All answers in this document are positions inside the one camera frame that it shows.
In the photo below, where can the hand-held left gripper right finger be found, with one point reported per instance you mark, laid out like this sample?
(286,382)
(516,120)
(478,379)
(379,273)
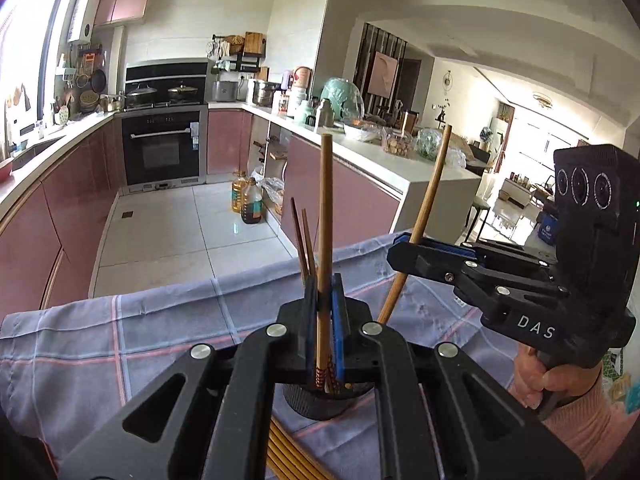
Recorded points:
(342,330)

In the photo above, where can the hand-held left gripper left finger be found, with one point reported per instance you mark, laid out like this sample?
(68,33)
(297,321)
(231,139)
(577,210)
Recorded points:
(310,325)

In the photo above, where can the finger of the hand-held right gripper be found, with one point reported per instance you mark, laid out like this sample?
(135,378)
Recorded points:
(425,262)
(404,236)

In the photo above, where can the wooden chopstick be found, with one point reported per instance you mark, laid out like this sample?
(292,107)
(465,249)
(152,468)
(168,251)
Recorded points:
(308,245)
(326,200)
(298,240)
(434,185)

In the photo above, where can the black mesh utensil holder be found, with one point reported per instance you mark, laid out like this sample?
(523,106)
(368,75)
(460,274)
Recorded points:
(320,407)

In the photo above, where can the pile of wooden chopsticks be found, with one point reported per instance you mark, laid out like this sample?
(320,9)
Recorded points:
(287,455)

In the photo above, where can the person's right forearm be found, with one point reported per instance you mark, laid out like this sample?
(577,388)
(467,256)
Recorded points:
(590,425)

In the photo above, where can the person's right hand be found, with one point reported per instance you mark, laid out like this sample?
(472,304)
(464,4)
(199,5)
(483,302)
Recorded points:
(529,377)

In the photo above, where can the pink peninsula cabinets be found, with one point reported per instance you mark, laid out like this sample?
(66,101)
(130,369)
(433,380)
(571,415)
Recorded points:
(340,190)

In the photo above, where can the clear plastic food container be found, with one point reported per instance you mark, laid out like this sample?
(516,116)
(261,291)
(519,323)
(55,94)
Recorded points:
(397,142)

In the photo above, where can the bag of green vegetables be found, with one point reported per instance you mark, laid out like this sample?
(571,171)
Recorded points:
(428,143)

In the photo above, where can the white bowl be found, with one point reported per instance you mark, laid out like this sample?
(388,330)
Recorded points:
(361,132)

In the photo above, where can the dark cooking oil bottle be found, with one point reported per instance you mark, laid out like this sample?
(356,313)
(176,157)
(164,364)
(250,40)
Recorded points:
(252,205)

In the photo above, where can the plastic bag under counter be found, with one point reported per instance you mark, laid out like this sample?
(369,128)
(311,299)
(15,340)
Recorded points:
(274,191)

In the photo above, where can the steel thermos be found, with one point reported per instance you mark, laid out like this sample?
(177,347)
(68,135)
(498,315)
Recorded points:
(325,114)

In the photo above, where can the yellow cooking oil bottle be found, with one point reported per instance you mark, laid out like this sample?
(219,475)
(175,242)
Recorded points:
(239,195)

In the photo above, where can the green kitchen appliance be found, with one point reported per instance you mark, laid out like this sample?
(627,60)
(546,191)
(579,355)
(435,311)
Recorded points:
(340,95)

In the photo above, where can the blue plaid tablecloth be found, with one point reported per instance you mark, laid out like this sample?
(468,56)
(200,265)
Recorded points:
(150,320)

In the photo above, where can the pink lidded jar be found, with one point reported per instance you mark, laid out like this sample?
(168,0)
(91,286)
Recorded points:
(302,79)

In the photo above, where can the steel stockpot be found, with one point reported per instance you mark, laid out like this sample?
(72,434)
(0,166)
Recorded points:
(264,92)

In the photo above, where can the built-in black oven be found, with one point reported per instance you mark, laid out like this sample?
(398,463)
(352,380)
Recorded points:
(160,150)

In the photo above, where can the steel cooking pot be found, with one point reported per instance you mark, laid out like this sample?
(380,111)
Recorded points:
(182,92)

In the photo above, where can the pink cabinets under window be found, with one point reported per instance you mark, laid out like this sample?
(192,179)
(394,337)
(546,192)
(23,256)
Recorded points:
(60,210)

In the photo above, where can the wok with glass lid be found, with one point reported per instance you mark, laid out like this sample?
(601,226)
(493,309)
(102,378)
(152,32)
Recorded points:
(141,95)

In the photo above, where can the black range hood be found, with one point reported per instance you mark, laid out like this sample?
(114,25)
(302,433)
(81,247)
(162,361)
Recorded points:
(165,77)

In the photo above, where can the hanging black frying pan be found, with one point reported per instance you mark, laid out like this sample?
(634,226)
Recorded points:
(99,81)

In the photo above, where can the pink bowl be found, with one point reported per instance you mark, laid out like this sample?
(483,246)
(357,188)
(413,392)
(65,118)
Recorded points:
(5,170)

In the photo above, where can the white water heater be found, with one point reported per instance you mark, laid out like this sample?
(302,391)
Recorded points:
(84,15)

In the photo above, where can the kitchen window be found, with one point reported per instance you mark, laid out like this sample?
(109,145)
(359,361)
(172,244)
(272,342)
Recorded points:
(25,50)

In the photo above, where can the wall clock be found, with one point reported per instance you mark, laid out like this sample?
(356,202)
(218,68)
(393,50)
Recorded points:
(447,81)

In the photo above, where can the pink wall painting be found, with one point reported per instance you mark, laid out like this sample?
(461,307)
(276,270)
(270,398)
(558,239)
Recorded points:
(382,74)

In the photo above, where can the black wall rack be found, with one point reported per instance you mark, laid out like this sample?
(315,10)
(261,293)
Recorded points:
(247,55)

